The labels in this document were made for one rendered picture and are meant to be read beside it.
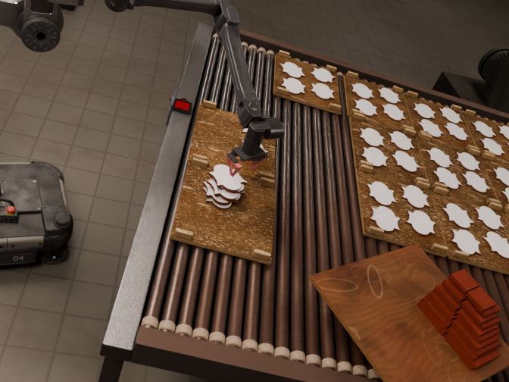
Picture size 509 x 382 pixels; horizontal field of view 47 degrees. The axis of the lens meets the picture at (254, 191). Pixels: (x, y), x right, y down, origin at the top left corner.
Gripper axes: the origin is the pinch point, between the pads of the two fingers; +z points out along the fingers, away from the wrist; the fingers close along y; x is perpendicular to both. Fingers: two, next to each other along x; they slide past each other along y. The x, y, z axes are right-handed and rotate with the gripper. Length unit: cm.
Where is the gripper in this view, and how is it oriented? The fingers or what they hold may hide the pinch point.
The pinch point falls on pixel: (242, 170)
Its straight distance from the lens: 205.2
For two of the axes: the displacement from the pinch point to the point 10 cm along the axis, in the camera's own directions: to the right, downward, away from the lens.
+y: 7.2, -2.8, 6.3
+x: -6.4, -6.3, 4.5
